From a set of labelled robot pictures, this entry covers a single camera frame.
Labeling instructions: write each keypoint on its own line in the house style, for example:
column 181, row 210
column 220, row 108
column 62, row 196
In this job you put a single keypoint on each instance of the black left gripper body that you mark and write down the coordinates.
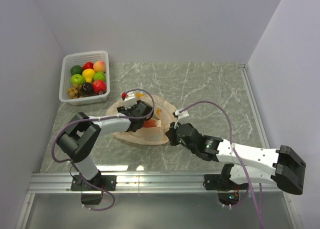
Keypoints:
column 122, row 108

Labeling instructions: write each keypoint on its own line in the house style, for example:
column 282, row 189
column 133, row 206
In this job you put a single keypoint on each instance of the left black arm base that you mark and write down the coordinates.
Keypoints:
column 105, row 184

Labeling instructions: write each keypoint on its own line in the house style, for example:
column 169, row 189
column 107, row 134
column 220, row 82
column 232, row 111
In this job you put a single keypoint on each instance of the peach fruit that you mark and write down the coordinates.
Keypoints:
column 99, row 66

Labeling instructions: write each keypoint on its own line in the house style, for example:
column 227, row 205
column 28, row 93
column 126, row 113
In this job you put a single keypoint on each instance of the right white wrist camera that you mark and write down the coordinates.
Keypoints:
column 179, row 116

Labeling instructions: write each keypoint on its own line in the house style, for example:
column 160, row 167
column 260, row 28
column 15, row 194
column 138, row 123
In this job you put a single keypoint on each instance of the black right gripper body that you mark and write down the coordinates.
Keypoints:
column 175, row 139

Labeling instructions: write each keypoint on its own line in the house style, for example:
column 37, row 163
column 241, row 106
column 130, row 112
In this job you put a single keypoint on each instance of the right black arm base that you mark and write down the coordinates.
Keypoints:
column 227, row 191

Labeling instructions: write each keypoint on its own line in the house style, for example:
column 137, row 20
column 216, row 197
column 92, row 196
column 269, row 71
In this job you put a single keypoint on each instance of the red apple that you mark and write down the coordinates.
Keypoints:
column 99, row 87

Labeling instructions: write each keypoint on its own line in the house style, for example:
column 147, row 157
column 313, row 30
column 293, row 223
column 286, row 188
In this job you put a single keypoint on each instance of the yellow pear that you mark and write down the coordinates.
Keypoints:
column 88, row 75

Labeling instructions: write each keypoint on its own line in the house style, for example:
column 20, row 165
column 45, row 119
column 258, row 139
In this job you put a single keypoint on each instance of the green apple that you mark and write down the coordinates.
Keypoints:
column 77, row 79

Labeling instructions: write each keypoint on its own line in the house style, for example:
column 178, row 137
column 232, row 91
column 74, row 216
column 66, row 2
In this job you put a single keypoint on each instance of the dark green fruit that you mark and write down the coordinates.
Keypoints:
column 76, row 70

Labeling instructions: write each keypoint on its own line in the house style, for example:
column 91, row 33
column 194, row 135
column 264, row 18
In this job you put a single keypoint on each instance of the white perforated plastic basket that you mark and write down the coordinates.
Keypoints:
column 81, row 59

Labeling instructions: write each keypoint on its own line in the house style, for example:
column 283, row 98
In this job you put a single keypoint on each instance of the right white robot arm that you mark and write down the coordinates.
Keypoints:
column 243, row 164

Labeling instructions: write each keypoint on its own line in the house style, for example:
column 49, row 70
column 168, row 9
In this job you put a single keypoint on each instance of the red fruit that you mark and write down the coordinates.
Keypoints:
column 88, row 65

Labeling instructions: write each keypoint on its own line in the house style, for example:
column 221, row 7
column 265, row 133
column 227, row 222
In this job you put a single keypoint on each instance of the dark brown fruit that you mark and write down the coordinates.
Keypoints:
column 87, row 89

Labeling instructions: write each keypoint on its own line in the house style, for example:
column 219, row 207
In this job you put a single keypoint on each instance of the aluminium mounting rail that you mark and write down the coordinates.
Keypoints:
column 140, row 200

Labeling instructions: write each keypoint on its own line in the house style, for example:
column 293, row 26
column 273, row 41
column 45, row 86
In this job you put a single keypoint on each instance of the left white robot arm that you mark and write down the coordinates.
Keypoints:
column 78, row 138

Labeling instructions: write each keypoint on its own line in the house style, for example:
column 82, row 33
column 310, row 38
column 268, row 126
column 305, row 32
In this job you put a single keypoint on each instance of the light green round fruit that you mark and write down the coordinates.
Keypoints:
column 99, row 76

